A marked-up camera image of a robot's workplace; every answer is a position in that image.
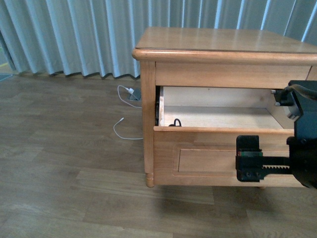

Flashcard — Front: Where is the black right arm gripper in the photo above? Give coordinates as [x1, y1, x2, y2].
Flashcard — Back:
[235, 80, 317, 188]

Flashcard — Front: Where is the wooden drawer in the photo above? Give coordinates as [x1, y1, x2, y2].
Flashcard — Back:
[153, 86, 303, 186]

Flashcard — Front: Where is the white charger with black cable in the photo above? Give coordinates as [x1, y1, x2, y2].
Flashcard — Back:
[169, 119, 182, 127]

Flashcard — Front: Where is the light wooden nightstand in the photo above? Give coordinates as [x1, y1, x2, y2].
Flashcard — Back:
[133, 29, 317, 187]

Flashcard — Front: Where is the grey floor power socket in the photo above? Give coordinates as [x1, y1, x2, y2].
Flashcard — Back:
[127, 88, 142, 101]

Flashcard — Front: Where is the pale blue-green curtain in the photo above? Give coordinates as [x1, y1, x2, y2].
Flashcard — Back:
[0, 0, 317, 77]

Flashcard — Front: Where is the grey cable on gripper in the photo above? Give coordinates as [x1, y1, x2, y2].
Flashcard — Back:
[282, 84, 317, 98]

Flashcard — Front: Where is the white cable on floor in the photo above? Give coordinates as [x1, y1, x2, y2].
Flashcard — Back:
[113, 85, 144, 140]

